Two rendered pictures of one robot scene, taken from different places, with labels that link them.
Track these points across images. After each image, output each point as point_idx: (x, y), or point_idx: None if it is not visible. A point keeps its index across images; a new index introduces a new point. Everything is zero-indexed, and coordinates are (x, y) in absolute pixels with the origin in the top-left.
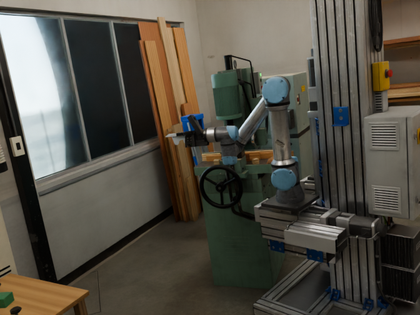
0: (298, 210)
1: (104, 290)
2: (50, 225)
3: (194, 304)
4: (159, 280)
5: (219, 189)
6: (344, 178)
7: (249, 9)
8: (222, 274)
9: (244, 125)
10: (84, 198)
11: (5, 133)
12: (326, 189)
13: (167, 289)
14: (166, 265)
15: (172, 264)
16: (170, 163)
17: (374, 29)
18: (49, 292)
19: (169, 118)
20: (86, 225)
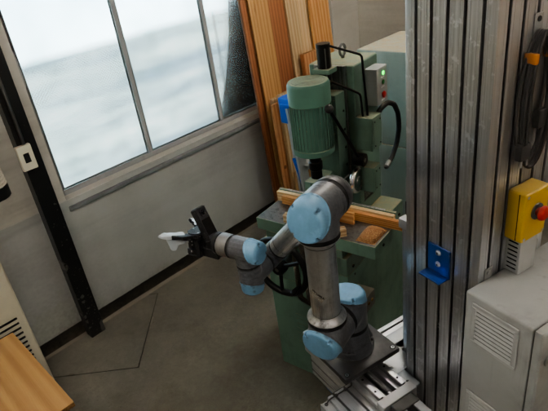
0: (346, 382)
1: (154, 330)
2: (89, 245)
3: (247, 388)
4: (220, 332)
5: (276, 271)
6: (435, 346)
7: None
8: (293, 352)
9: (282, 232)
10: (139, 205)
11: (11, 139)
12: (410, 345)
13: (225, 351)
14: (239, 307)
15: (246, 305)
16: (275, 147)
17: (520, 130)
18: (33, 389)
19: (278, 79)
20: (143, 238)
